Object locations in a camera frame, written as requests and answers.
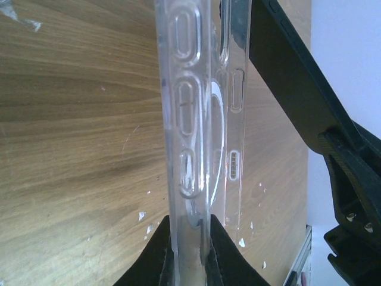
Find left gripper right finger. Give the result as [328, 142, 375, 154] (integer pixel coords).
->
[208, 214, 268, 285]

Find black phone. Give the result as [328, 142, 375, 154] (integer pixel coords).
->
[249, 1, 380, 161]

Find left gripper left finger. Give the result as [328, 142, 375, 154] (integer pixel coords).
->
[114, 215, 170, 286]

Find clear phone case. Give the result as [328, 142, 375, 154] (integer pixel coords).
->
[155, 1, 251, 285]

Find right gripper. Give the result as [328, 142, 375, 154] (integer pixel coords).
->
[317, 119, 381, 286]

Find aluminium front rail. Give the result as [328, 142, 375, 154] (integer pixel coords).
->
[283, 225, 313, 286]

